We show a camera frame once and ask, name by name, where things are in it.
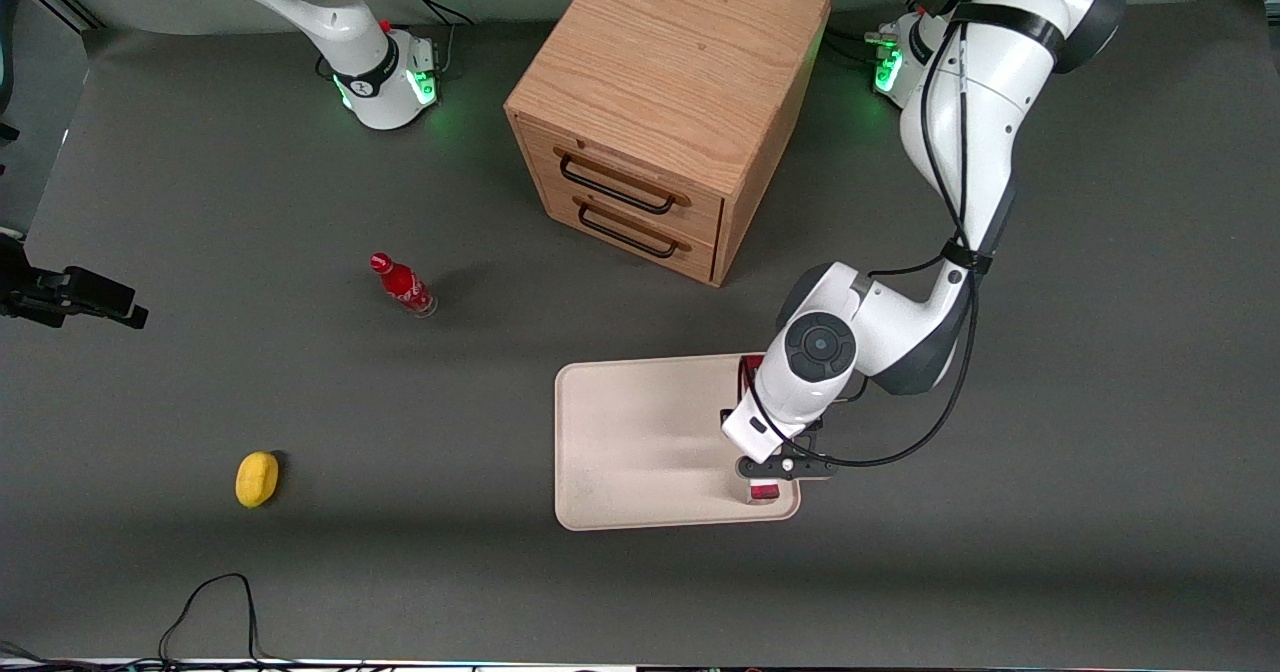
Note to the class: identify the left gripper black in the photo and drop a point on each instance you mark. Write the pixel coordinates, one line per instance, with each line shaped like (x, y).
(726, 414)

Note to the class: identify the oak wooden drawer cabinet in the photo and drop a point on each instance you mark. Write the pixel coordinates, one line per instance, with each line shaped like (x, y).
(670, 62)

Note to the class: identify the yellow lemon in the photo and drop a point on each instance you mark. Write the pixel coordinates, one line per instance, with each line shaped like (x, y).
(256, 479)

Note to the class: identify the red cola bottle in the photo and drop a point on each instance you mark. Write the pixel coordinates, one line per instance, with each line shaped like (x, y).
(405, 287)

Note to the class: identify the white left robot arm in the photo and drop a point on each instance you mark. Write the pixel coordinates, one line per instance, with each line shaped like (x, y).
(960, 112)

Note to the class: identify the black frame rail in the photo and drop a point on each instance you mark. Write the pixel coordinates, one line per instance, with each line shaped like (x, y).
(60, 2)

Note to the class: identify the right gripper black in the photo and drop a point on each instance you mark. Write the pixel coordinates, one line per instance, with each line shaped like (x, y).
(40, 295)

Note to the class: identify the beige rectangular tray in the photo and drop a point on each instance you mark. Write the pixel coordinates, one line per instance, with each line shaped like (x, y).
(640, 442)

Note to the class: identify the red cookie box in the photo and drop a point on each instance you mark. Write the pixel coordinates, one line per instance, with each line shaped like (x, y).
(765, 493)

